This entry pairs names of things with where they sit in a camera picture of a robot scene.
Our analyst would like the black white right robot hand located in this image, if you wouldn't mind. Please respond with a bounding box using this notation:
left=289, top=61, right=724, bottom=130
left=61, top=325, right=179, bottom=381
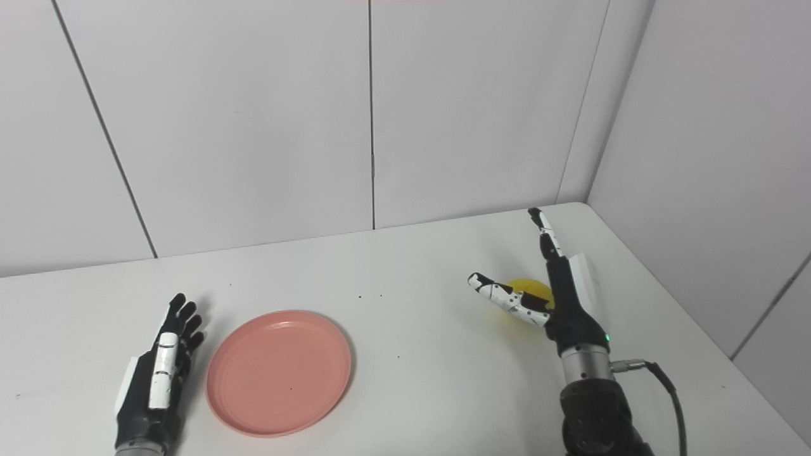
left=467, top=206, right=613, bottom=357

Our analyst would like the pink round plate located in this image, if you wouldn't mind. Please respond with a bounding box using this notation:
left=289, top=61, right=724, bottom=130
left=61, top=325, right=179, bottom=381
left=204, top=309, right=354, bottom=438

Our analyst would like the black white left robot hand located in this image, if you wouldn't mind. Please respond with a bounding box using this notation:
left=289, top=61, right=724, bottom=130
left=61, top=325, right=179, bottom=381
left=113, top=292, right=206, bottom=452

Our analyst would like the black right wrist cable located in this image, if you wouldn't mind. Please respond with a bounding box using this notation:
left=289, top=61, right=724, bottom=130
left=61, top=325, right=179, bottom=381
left=609, top=358, right=689, bottom=456

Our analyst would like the yellow lemon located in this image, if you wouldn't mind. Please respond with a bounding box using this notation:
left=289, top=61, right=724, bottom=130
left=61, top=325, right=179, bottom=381
left=503, top=277, right=556, bottom=327

